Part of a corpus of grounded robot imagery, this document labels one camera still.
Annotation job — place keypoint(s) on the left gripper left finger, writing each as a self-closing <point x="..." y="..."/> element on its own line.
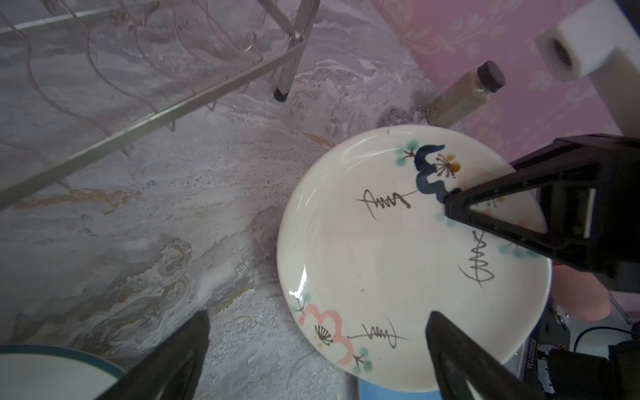
<point x="172" y="370"/>

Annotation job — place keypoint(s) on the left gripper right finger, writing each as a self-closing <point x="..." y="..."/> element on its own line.
<point x="462" y="368"/>

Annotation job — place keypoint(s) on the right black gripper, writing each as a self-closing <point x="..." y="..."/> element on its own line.
<point x="588" y="193"/>

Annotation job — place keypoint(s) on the white plate green quatrefoil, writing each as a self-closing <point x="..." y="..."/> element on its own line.
<point x="47" y="372"/>

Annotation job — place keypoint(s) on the blue striped plate front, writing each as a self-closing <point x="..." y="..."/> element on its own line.
<point x="368" y="391"/>

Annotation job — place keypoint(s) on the beige bottle black cap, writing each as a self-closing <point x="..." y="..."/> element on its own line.
<point x="473" y="90"/>

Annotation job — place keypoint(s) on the pink cup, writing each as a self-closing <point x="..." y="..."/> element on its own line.
<point x="579" y="294"/>

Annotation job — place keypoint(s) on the silver wire dish rack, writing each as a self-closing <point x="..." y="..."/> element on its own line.
<point x="81" y="80"/>

